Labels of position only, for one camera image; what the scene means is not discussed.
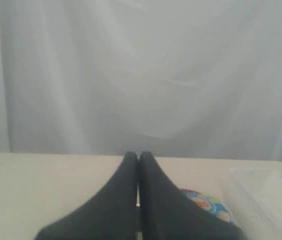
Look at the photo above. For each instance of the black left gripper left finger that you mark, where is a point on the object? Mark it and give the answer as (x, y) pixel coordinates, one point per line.
(111, 214)

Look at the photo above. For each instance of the white perforated plastic basket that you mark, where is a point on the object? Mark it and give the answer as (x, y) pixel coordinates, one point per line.
(255, 199)

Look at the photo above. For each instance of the blue chips bag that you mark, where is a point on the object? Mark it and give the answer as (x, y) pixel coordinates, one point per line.
(210, 204)

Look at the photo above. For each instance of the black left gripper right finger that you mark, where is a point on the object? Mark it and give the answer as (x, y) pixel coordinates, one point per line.
(167, 214)

